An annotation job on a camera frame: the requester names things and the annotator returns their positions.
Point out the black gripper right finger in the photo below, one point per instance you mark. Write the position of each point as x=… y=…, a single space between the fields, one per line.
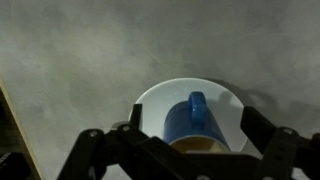
x=286 y=153

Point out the black floor equipment case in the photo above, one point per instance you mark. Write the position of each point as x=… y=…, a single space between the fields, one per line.
x=13 y=166

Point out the blue ceramic cup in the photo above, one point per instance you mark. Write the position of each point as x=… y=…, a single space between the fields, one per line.
x=181 y=121

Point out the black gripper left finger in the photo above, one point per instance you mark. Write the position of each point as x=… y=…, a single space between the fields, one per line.
x=133 y=156

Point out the white round plate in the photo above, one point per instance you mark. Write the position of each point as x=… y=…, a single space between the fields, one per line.
x=156 y=103

